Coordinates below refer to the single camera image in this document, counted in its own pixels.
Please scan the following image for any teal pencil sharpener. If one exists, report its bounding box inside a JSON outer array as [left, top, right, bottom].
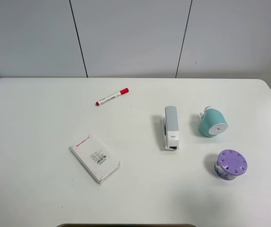
[[199, 106, 228, 138]]

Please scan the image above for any white and grey stapler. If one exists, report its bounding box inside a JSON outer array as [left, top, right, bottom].
[[161, 106, 180, 150]]

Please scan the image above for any red whiteboard marker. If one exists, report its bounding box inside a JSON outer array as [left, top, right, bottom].
[[95, 88, 129, 106]]

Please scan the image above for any white cardboard box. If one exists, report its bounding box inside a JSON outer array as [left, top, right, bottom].
[[69, 134, 121, 184]]

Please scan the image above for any purple lidded round container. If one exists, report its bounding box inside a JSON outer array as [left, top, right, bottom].
[[214, 149, 247, 181]]

